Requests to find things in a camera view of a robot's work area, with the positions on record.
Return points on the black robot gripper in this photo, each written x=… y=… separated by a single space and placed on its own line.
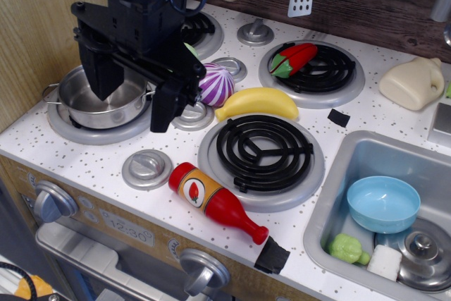
x=143 y=36

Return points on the red toy pepper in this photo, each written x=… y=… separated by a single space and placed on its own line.
x=292 y=59

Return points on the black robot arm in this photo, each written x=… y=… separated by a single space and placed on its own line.
x=143 y=36

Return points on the silver metal pan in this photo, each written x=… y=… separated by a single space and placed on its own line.
x=74 y=97

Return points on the silver middle countertop knob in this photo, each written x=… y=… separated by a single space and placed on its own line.
x=194 y=118

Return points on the silver countertop knob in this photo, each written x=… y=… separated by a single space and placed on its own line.
x=237 y=68
x=147 y=169
x=194 y=118
x=255 y=34

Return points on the green toy cabbage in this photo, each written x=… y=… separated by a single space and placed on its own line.
x=192 y=50

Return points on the silver front countertop knob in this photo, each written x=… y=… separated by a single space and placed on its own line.
x=147 y=169

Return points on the purple striped toy onion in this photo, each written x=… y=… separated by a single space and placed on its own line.
x=217 y=85

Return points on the back left black burner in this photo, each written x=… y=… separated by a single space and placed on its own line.
x=203 y=33

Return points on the black burner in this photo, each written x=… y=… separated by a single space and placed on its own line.
x=268 y=162
x=332 y=78
x=203 y=33

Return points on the silver centre countertop knob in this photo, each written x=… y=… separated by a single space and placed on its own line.
x=237 y=68

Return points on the red toy ketchup bottle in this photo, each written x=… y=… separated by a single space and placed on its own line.
x=214 y=201

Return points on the yellow toy banana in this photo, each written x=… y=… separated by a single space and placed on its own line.
x=258 y=100

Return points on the silver back countertop knob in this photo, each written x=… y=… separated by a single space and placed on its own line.
x=255 y=34

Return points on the oven clock display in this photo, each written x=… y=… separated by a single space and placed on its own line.
x=128 y=228

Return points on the left oven front knob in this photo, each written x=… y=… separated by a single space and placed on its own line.
x=53 y=202

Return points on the oven knob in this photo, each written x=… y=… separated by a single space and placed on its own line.
x=53 y=202
x=205 y=274

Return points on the front right black burner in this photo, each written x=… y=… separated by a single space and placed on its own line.
x=268 y=162

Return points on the right oven front knob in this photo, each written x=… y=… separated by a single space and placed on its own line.
x=205 y=274

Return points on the back right black burner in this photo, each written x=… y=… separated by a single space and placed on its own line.
x=332 y=78

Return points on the small black tape patch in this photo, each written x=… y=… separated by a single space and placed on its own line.
x=338 y=118

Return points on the black tape at edge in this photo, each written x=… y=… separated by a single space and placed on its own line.
x=272 y=258

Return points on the silver toy sink basin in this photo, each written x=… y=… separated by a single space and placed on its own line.
x=364 y=154

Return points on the green toy vegetable in sink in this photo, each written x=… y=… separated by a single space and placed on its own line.
x=348 y=249

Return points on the light blue plastic bowl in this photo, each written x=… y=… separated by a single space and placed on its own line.
x=383 y=204

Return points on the beige toy jug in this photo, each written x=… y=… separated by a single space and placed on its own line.
x=414 y=84

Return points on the white cube block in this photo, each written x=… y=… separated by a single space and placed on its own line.
x=385 y=261

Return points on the silver faucet base block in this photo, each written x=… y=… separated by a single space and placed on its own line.
x=440 y=129

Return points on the silver toy faucet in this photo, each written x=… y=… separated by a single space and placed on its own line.
x=440 y=13

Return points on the silver pot lid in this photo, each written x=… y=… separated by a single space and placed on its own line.
x=425 y=249

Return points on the silver oven door handle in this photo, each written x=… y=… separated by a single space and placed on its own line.
x=94 y=259

